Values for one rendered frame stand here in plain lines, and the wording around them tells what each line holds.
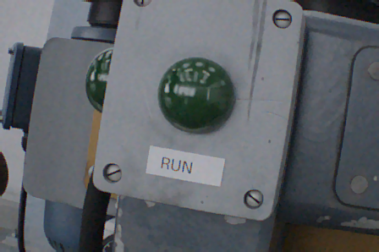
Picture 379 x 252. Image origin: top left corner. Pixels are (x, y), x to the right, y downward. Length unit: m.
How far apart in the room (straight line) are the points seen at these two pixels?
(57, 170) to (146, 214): 0.43
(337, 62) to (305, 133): 0.04
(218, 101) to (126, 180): 0.05
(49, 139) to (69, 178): 0.04
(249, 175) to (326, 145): 0.06
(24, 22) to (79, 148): 5.22
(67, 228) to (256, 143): 0.54
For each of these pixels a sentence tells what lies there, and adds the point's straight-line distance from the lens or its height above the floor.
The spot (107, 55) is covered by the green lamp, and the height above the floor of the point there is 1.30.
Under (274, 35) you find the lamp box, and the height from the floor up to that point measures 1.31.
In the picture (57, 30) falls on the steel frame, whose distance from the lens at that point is 5.42.
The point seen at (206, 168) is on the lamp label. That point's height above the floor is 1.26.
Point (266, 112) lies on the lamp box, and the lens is 0.33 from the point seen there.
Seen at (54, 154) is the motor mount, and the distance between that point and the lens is 0.81.
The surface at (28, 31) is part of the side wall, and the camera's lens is 5.99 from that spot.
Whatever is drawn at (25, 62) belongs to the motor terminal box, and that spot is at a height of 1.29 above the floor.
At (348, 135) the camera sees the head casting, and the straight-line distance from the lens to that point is 0.38.
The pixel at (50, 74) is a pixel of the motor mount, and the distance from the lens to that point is 0.81.
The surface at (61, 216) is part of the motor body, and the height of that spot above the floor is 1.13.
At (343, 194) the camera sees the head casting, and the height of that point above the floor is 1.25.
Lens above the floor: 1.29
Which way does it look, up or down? 3 degrees down
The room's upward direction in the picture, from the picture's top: 9 degrees clockwise
